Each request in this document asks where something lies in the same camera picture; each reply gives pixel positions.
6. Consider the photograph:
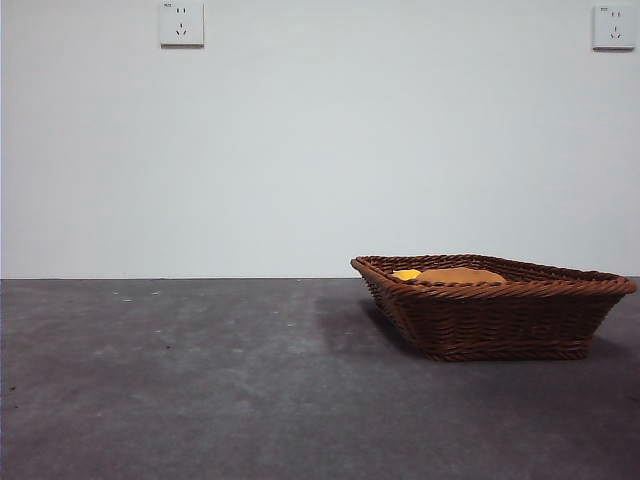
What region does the brown potato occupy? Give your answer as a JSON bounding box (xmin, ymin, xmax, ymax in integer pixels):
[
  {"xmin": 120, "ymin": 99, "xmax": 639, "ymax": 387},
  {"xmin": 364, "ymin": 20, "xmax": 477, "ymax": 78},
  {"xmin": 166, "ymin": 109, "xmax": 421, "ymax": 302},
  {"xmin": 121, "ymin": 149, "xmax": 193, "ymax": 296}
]
[{"xmin": 414, "ymin": 266, "xmax": 509, "ymax": 285}]

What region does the brown woven wicker basket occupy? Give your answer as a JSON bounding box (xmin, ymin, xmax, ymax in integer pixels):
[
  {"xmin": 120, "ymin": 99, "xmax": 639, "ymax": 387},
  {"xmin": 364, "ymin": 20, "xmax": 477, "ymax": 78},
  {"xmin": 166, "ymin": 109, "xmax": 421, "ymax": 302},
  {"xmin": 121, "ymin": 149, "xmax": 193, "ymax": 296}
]
[{"xmin": 350, "ymin": 253, "xmax": 639, "ymax": 362}]

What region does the white wall socket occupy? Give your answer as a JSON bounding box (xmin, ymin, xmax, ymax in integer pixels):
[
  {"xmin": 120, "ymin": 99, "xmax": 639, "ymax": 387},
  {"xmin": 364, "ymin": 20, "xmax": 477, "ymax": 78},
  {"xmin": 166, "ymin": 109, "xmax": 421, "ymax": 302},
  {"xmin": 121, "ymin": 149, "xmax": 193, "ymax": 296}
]
[
  {"xmin": 592, "ymin": 3, "xmax": 630, "ymax": 51},
  {"xmin": 159, "ymin": 0, "xmax": 205, "ymax": 49}
]

